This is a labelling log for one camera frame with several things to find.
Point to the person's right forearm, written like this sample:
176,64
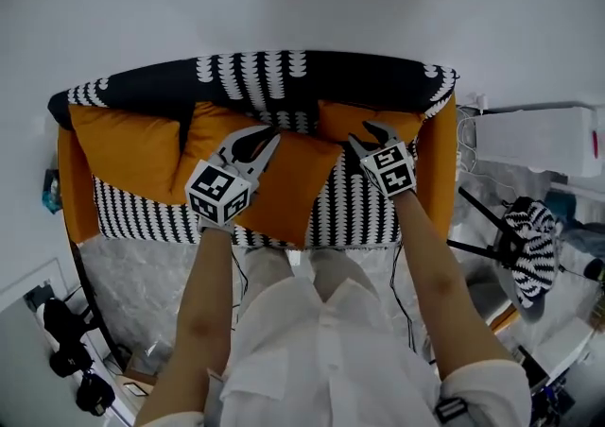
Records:
425,245

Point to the black white patterned cloth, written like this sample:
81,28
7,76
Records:
534,250

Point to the small black framed tablet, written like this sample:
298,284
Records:
136,388

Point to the brown cardboard box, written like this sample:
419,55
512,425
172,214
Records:
142,370

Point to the grey padded chair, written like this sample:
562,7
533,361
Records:
487,295

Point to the person's beige trousers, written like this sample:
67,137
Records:
264,274

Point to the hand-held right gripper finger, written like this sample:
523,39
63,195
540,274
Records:
387,134
364,151

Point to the white appliance with red label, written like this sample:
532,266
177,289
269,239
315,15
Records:
534,141

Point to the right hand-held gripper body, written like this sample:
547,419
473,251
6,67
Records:
390,170

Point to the blue grey fabric item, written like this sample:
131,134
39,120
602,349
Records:
586,236

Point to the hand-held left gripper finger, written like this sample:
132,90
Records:
264,160
236,144

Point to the person's left forearm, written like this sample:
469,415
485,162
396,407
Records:
208,283

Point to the teal printed bag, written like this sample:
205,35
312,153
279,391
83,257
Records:
51,191

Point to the white side table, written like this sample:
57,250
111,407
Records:
19,368

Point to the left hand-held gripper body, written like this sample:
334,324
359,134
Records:
217,191

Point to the white low table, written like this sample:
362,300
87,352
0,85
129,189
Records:
562,345

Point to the small grey device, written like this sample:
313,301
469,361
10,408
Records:
38,295

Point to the teal fabric item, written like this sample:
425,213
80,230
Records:
560,204

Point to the person's white shirt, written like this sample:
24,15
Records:
331,359

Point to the black bag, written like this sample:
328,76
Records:
94,394
71,361
63,321

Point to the small orange cushion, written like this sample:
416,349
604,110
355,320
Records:
340,120

